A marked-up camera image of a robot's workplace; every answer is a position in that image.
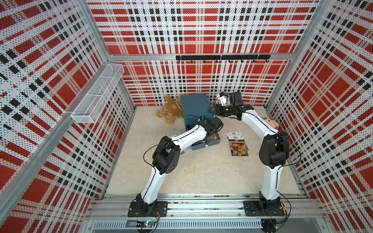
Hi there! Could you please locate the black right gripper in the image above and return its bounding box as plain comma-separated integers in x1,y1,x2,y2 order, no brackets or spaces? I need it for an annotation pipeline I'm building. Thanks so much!
207,104,234,118

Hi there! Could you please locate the teal drawer cabinet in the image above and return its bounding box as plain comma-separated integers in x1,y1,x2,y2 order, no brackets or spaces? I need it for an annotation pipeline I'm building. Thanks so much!
181,93,220,150

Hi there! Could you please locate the orange marigold seed bag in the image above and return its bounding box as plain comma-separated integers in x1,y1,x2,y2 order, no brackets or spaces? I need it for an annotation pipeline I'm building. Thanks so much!
226,131,249,156

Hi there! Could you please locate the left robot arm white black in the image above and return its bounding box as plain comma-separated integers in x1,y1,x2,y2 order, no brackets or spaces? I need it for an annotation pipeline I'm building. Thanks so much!
136,117,223,207

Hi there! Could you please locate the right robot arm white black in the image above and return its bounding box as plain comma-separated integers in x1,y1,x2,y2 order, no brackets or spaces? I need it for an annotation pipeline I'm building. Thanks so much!
213,92,289,214

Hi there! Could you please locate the plush doll striped shirt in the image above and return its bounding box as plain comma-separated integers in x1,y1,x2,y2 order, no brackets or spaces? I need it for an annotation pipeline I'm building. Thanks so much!
264,118,279,129

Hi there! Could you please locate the brown teddy bear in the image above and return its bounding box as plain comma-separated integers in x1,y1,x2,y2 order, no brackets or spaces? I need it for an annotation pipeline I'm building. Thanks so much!
156,94,185,124

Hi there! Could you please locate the green circuit board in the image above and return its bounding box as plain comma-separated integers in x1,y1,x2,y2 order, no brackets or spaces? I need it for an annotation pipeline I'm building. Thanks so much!
136,220,156,229

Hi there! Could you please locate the black hook rail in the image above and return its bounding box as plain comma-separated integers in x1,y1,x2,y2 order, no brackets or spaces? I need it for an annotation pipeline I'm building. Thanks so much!
175,54,271,62

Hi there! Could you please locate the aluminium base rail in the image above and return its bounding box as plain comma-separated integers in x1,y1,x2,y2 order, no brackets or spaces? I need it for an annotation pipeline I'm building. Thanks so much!
82,194,332,233

